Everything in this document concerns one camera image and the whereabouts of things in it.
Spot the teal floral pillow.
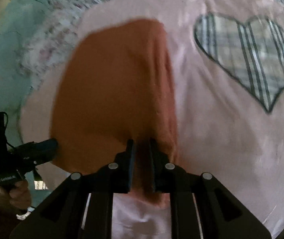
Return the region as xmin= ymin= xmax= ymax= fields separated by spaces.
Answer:
xmin=0 ymin=0 xmax=48 ymax=192

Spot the person's left hand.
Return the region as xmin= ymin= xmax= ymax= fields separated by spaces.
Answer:
xmin=0 ymin=180 xmax=32 ymax=213

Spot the white floral bed sheet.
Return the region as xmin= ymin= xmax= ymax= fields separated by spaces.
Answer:
xmin=17 ymin=0 xmax=284 ymax=90

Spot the pink quilt with plaid hearts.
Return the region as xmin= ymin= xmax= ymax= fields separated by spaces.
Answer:
xmin=21 ymin=0 xmax=284 ymax=238

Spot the rust orange knit garment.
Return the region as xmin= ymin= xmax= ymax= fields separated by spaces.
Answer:
xmin=50 ymin=19 xmax=178 ymax=208

